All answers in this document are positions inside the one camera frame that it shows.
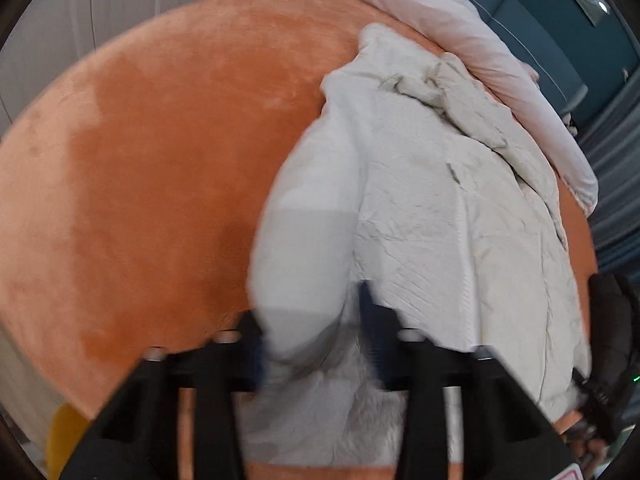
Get white panelled wardrobe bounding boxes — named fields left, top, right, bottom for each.
left=0, top=0, right=311, bottom=136

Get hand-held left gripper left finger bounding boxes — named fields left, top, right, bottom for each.
left=60, top=309, right=267, bottom=480

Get blue upholstered headboard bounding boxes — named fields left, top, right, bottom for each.
left=450, top=0, right=621, bottom=116

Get grey blue curtain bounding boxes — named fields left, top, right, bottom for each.
left=575, top=75, right=640, bottom=276

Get yellow object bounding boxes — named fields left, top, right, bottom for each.
left=47, top=402, right=93, bottom=480

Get orange plush bed cover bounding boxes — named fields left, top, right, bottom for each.
left=0, top=0, right=601, bottom=480

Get white quilted blanket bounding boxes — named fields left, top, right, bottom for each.
left=235, top=22, right=593, bottom=466

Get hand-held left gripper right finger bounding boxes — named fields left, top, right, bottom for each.
left=359, top=280, right=586, bottom=480

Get pale pink duvet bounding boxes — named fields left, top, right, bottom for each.
left=300, top=0, right=598, bottom=216

